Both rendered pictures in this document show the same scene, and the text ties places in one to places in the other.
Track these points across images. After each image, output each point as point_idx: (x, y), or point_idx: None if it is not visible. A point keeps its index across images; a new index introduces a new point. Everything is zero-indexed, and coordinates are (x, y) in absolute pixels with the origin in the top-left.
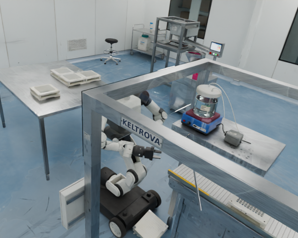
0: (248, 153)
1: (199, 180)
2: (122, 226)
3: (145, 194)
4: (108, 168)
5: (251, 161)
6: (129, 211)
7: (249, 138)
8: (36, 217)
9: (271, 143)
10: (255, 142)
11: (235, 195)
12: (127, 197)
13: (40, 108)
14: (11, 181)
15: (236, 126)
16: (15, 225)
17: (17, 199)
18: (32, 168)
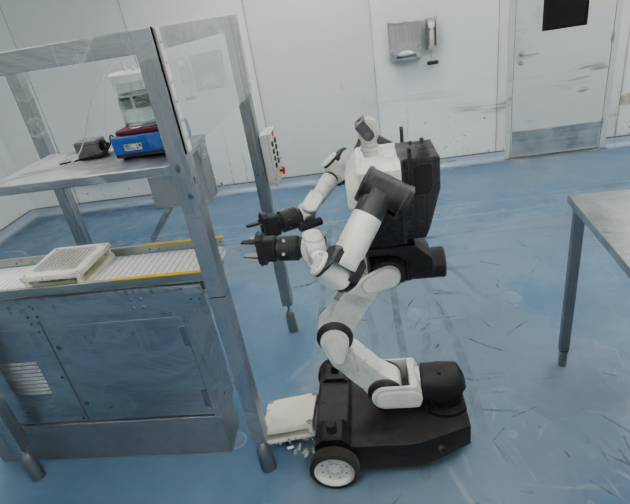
0: (70, 156)
1: (165, 264)
2: (323, 364)
3: (340, 427)
4: (444, 369)
5: (68, 153)
6: (336, 384)
7: (59, 169)
8: (462, 326)
9: (15, 180)
10: (50, 169)
11: (96, 251)
12: (371, 406)
13: (614, 199)
14: (585, 322)
15: (82, 172)
16: (465, 307)
17: (525, 319)
18: (619, 355)
